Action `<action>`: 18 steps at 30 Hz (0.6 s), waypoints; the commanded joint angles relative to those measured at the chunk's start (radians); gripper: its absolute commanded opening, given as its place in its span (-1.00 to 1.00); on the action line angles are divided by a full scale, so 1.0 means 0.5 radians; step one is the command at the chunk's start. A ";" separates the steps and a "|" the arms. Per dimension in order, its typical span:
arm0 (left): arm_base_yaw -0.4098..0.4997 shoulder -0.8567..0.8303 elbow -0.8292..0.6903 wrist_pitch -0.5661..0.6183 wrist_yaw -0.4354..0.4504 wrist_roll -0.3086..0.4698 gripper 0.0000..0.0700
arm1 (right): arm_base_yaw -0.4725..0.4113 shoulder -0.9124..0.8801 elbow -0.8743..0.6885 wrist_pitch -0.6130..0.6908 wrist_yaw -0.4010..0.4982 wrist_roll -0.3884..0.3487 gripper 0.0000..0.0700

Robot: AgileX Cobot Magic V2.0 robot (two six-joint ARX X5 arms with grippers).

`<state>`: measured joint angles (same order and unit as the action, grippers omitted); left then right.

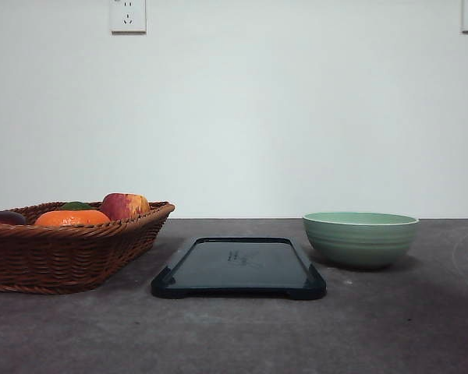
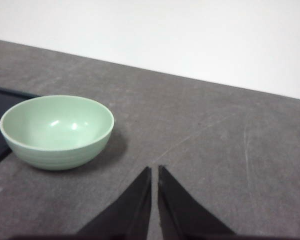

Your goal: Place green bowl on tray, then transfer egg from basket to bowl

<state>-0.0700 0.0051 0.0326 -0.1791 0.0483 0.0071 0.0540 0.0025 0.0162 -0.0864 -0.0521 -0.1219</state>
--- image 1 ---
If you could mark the light green ceramic bowl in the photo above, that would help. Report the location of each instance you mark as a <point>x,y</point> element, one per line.
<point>359,239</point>

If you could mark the brown wicker basket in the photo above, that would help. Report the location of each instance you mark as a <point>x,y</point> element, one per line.
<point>66,259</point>

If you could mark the dark teal rectangular tray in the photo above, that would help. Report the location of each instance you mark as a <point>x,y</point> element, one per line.
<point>254,266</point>

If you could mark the red yellow apple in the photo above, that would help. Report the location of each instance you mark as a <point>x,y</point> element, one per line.
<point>124,205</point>

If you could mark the green fruit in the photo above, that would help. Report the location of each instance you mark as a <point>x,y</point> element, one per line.
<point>77,206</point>

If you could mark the orange tangerine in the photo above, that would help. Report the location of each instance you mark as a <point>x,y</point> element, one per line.
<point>72,218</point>

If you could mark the dark purple fruit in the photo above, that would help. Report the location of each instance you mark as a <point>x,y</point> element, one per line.
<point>9,217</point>

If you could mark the white wall socket left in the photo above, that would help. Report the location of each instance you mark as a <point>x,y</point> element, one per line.
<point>127,18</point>

